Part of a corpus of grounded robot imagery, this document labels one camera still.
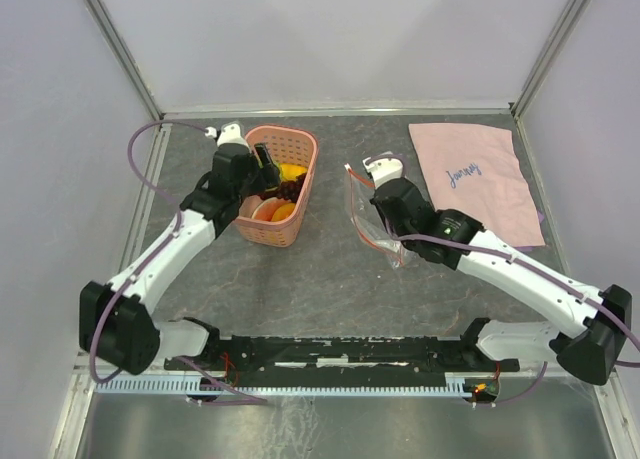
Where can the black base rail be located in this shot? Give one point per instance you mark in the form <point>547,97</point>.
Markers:
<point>351,361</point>

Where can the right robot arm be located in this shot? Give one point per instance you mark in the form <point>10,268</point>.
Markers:
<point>584,328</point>

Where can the clear zip top bag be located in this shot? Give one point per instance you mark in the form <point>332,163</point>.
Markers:
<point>365,219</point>

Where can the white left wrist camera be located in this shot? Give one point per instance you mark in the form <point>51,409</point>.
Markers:
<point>230,133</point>

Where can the dark red toy grapes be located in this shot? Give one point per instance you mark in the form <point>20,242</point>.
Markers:
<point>290,190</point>

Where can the orange toy fruit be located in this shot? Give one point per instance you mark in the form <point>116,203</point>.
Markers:
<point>283,212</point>

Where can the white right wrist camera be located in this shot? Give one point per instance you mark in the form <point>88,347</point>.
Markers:
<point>384,167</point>

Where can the pink plastic basket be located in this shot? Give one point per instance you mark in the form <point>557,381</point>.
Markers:
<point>285,145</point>

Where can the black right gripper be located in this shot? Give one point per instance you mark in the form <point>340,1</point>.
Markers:
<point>373,201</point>

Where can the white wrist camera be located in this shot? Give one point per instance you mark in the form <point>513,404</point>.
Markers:
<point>230,133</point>
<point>384,167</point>

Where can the toy peach slice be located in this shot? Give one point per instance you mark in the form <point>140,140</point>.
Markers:
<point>266,209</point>

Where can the yellow toy mango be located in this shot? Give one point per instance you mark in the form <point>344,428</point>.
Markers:
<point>291,172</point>

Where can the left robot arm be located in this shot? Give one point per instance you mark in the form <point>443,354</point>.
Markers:
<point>116,323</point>

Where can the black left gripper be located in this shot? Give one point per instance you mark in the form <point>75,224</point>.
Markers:
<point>268,177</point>

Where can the light blue cable duct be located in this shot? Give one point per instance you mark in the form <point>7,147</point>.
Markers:
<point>190,384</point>

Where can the pink cloth with writing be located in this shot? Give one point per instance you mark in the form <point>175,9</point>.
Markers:
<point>473,168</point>

